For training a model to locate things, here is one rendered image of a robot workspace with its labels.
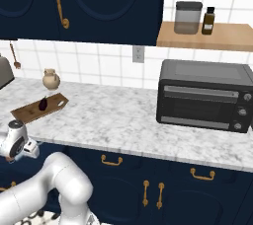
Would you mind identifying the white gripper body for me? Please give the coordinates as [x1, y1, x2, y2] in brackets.
[22, 139, 42, 160]

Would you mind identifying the wooden cutting board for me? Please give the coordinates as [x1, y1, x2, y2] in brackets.
[10, 92, 70, 125]

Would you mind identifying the dark purple eggplant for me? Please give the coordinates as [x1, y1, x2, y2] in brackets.
[38, 96, 49, 112]

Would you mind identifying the beige ceramic vase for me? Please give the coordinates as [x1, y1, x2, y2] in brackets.
[42, 67, 61, 92]

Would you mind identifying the grey toaster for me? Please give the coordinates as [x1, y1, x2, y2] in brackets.
[0, 54, 16, 91]

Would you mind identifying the hanging wooden spoon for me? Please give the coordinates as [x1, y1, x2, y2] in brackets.
[8, 40, 22, 70]

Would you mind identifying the navy base cupboard door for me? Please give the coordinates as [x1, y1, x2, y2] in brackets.
[153, 178, 240, 225]
[88, 171, 155, 225]

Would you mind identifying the navy drawer front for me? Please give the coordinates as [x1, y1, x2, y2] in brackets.
[168, 159, 253, 188]
[67, 146, 157, 175]

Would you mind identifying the black toaster oven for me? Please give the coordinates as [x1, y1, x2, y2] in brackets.
[155, 58, 253, 134]

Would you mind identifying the grey lidded jar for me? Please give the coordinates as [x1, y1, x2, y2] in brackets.
[173, 0, 204, 36]

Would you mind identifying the dark bottle with black cap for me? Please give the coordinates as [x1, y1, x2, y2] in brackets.
[201, 6, 216, 37]

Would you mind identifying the gold drawer handle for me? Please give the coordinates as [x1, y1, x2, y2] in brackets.
[189, 167, 216, 182]
[100, 154, 124, 167]
[0, 181, 17, 192]

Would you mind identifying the gold base cupboard handle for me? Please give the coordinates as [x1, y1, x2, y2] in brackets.
[141, 179, 150, 208]
[155, 182, 166, 210]

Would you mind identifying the grey wall outlet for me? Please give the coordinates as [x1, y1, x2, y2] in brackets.
[131, 44, 146, 64]

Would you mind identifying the navy wall cupboard door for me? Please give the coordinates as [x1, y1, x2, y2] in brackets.
[48, 0, 167, 47]
[0, 0, 52, 41]

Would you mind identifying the long gold cupboard handle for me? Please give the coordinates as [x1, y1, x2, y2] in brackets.
[53, 0, 71, 30]

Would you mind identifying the grey toaster oven door handle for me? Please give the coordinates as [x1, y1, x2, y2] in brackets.
[163, 85, 240, 100]

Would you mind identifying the wooden wall shelf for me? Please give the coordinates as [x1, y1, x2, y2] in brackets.
[155, 21, 253, 52]

